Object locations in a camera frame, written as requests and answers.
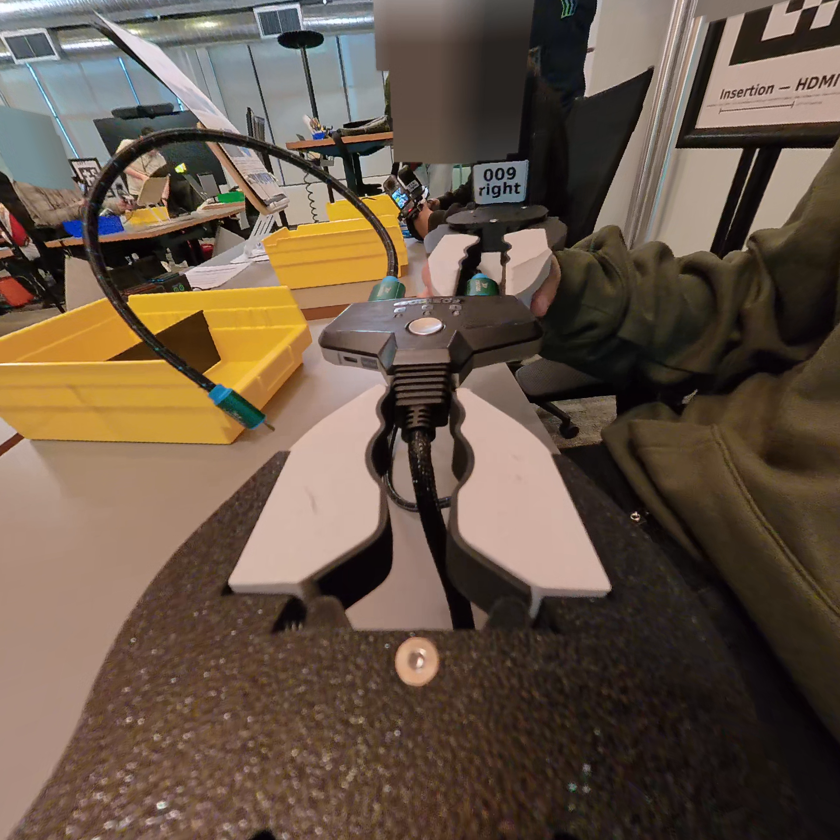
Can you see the yellow plastic bin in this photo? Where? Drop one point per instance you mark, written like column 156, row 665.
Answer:
column 98, row 400

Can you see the black office chair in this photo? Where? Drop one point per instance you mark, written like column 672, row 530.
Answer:
column 610, row 144

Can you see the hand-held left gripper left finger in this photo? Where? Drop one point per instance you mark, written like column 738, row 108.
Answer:
column 308, row 518

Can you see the black framed task sign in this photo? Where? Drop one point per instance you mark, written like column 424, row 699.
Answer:
column 754, row 98

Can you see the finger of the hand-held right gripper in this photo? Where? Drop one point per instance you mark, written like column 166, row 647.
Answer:
column 530, row 262
column 449, row 266

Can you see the instruction sheet on stand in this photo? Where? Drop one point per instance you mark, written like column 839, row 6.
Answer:
column 172, row 77

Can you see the stacked yellow bins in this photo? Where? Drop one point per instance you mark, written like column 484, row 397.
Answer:
column 328, row 256

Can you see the person in olive sleeve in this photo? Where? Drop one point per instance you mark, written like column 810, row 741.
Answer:
column 754, row 492

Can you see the white paper sheet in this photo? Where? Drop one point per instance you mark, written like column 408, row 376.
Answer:
column 220, row 274

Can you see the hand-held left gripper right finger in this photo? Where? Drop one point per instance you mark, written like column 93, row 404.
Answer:
column 525, row 518

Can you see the black floor lamp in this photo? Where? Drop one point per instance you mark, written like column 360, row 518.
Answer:
column 300, row 39

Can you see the grey desk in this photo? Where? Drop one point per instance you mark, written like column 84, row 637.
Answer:
column 131, row 525

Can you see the person's right hand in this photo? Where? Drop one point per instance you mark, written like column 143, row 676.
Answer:
column 546, row 295

